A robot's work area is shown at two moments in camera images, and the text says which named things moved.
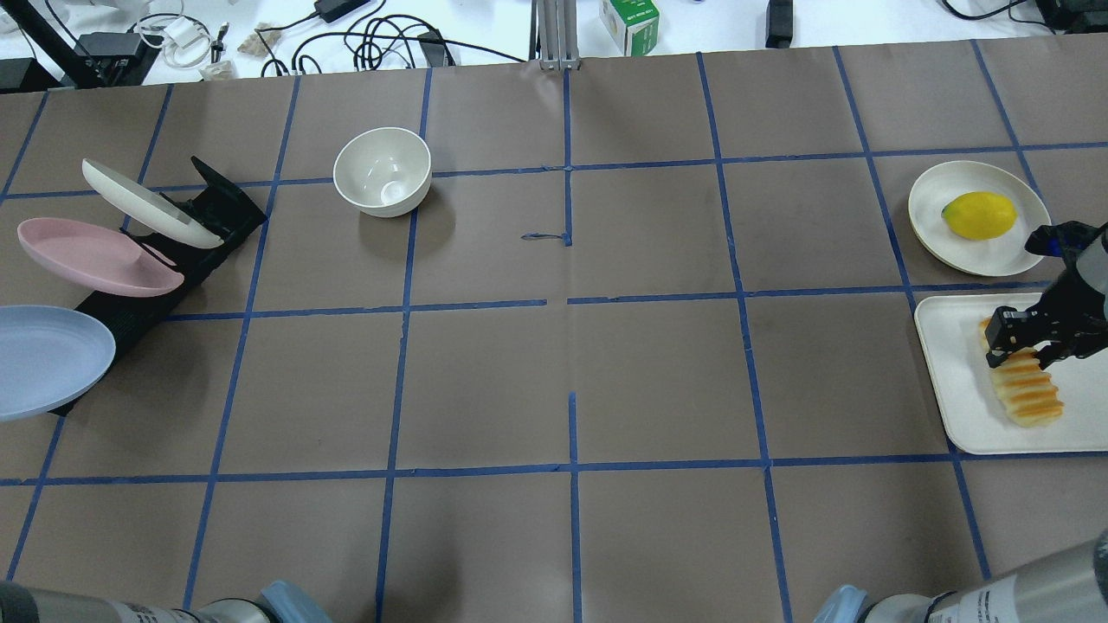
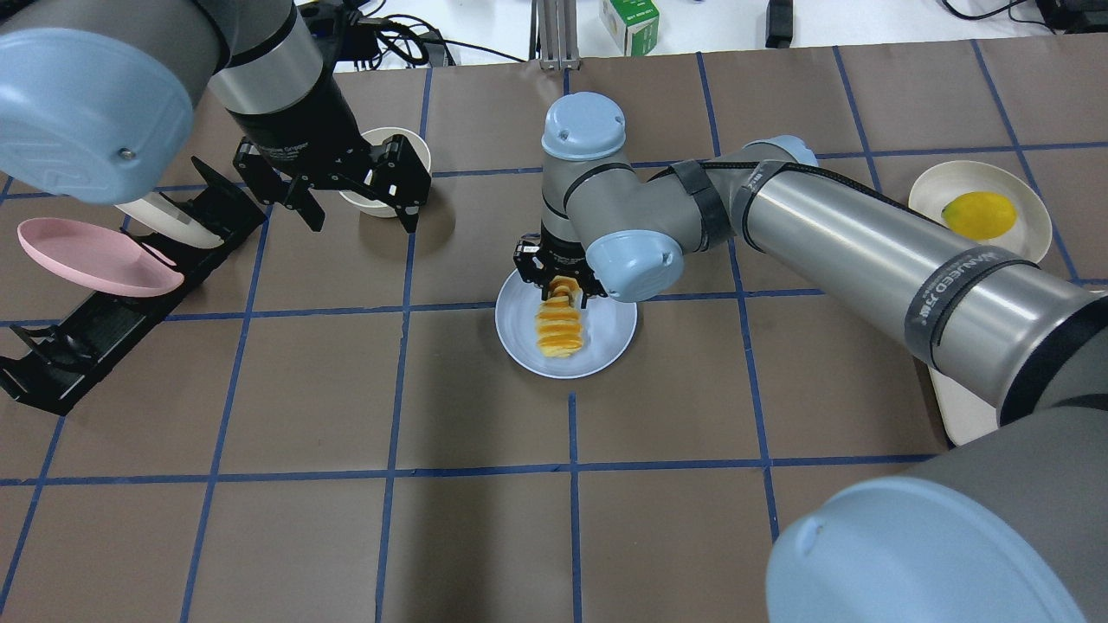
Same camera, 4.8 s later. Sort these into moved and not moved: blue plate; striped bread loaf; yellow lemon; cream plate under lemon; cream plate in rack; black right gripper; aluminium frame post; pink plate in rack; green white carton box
Moved: blue plate; black right gripper; striped bread loaf
Not moved: green white carton box; aluminium frame post; yellow lemon; cream plate in rack; cream plate under lemon; pink plate in rack
